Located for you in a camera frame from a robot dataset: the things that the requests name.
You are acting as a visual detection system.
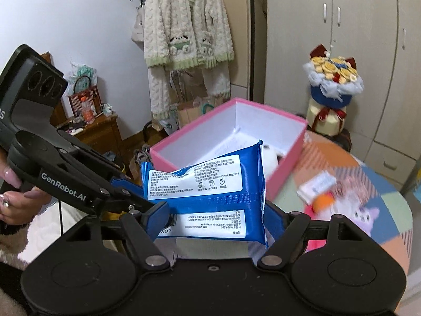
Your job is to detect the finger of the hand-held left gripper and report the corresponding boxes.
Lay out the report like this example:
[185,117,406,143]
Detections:
[58,130,145,201]
[94,186,157,214]

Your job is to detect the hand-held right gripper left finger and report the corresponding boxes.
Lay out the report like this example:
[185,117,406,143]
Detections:
[64,201,175,270]

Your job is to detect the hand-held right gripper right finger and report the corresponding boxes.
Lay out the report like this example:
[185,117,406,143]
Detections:
[257,201,365,269]

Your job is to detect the white tissue packet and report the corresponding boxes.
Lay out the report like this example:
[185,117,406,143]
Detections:
[297,169,337,205]

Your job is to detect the small orange plush toy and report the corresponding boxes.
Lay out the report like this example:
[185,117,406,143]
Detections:
[311,192,338,214]

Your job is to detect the white plush toy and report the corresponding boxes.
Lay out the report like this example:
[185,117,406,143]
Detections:
[262,147,287,179]

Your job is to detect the pink cardboard box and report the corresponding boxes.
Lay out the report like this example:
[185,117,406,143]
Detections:
[149,97,308,201]

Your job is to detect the purple plush toy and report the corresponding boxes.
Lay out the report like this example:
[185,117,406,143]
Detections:
[338,177,381,238]

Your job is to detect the person's left hand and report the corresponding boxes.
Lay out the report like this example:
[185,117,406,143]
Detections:
[0,163,53,228]

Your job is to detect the grey sneaker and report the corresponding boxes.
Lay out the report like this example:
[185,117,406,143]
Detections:
[129,144,152,181]

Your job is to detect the checked basket bag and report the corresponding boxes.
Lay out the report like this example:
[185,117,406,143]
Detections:
[67,76,101,118]

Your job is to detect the red flat packet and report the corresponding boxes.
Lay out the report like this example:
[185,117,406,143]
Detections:
[304,204,331,255]

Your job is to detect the orange drink bottle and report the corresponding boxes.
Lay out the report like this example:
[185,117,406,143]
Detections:
[81,96,95,123]

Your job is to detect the wooden nightstand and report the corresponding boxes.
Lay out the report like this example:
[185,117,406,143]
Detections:
[49,112,125,173]

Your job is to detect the white plastic bag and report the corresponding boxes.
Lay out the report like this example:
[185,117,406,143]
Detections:
[68,60,98,87]

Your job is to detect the brown paper bag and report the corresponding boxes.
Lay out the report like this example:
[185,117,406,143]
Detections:
[177,97,215,130]

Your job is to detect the fluffy cream pants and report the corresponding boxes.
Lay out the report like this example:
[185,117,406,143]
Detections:
[146,62,231,124]

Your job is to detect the patchwork tablecloth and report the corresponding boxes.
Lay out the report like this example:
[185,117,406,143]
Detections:
[270,128,414,279]

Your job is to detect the flower bouquet with blue wrap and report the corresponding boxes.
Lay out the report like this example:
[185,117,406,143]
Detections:
[303,44,364,137]

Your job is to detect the white tote bag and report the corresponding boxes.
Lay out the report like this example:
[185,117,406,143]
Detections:
[131,5,146,44]

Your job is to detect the fluffy cream cardigan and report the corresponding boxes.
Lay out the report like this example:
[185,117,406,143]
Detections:
[143,0,235,70]

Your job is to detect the grey wardrobe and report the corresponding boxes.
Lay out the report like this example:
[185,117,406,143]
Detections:
[263,0,421,201]

